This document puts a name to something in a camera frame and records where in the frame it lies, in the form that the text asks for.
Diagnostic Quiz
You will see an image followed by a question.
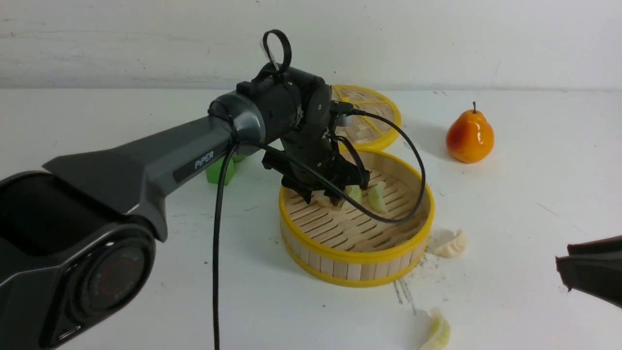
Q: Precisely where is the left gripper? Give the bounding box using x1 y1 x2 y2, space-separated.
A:
262 128 370 205

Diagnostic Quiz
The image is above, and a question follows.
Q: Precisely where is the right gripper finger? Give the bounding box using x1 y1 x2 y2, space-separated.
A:
567 235 622 256
556 253 622 308

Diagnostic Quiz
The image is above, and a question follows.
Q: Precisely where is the white toy dumpling front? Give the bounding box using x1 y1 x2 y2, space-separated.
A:
312 190 333 208

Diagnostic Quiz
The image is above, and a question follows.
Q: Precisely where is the white toy dumpling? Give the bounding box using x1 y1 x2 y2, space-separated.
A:
427 228 468 259
312 190 333 208

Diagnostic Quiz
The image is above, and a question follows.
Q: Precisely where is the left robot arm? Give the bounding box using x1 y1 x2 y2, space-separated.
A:
1 64 369 350

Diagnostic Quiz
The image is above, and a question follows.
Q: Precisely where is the yellow-rimmed bamboo steamer lid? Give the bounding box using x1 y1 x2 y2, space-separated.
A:
331 85 402 151

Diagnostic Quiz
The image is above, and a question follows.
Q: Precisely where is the yellow-rimmed bamboo steamer tray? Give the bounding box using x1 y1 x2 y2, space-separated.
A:
278 150 435 287

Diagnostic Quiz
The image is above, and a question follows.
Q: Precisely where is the green foam cube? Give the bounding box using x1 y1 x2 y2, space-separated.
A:
205 156 238 186

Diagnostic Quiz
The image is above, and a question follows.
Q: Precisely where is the orange toy pear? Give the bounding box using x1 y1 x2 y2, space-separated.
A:
445 101 495 164

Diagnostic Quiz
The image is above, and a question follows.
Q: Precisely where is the pale green toy dumpling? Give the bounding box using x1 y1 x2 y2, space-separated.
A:
419 308 451 350

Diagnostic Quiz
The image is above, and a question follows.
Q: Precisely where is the black cable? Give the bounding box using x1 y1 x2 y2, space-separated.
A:
212 29 427 350

